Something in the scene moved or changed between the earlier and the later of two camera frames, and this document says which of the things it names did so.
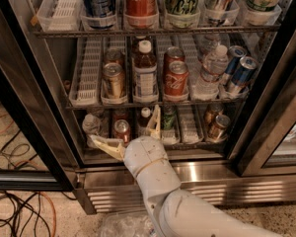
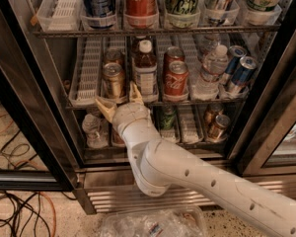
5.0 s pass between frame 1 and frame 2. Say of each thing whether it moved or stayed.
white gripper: moved
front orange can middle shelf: stayed
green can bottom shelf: stayed
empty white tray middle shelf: stayed
